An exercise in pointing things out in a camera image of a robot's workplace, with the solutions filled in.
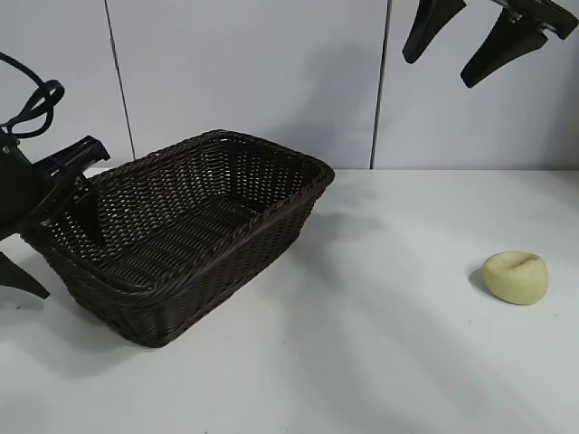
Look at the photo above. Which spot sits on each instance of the dark brown wicker basket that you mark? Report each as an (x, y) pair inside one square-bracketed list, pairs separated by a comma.
[(190, 235)]

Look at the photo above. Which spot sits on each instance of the pale yellow egg yolk pastry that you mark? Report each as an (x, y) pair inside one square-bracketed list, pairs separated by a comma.
[(515, 280)]

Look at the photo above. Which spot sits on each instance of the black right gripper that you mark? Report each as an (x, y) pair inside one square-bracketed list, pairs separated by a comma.
[(552, 16)]

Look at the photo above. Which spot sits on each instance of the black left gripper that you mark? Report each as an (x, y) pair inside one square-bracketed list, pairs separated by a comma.
[(27, 190)]

